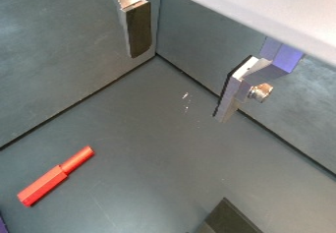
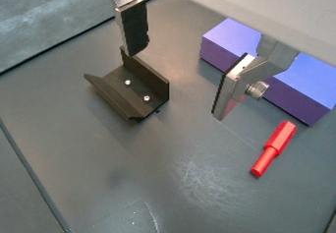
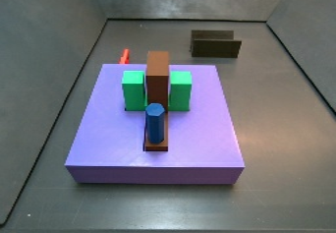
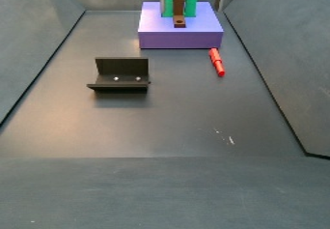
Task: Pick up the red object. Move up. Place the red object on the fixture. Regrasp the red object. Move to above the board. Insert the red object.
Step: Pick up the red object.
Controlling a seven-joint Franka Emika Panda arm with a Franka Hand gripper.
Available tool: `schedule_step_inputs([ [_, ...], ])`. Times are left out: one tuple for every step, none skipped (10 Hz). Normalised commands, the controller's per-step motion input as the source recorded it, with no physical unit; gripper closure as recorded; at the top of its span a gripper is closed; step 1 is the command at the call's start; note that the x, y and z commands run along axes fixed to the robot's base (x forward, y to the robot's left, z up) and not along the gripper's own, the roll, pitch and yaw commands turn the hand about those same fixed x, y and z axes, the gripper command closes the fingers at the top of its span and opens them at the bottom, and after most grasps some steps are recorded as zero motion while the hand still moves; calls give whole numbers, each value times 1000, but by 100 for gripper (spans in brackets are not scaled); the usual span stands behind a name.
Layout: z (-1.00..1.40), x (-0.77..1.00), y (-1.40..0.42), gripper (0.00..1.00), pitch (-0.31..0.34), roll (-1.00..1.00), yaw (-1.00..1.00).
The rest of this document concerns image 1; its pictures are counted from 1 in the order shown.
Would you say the black angled holder bracket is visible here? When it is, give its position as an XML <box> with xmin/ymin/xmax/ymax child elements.
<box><xmin>195</xmin><ymin>199</ymin><xmax>264</xmax><ymax>233</ymax></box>

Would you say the purple board base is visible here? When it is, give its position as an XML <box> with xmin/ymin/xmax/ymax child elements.
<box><xmin>0</xmin><ymin>214</ymin><xmax>9</xmax><ymax>233</ymax></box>

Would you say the red peg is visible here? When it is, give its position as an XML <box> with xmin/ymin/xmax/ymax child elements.
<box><xmin>17</xmin><ymin>146</ymin><xmax>95</xmax><ymax>206</ymax></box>

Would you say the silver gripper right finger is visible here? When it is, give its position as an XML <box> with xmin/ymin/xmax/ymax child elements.
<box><xmin>213</xmin><ymin>37</ymin><xmax>303</xmax><ymax>122</ymax></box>

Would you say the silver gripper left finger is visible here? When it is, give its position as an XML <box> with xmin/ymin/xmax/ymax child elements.
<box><xmin>116</xmin><ymin>0</ymin><xmax>152</xmax><ymax>58</ymax></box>

